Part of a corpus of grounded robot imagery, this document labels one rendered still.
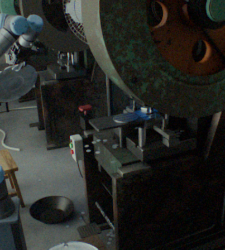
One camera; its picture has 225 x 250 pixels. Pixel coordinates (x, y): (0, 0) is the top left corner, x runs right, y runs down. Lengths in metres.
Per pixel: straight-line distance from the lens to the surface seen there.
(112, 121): 1.65
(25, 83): 1.93
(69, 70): 3.14
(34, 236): 2.19
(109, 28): 1.05
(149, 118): 1.68
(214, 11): 1.17
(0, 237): 1.67
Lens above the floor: 1.37
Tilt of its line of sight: 22 degrees down
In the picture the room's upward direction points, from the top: 3 degrees counter-clockwise
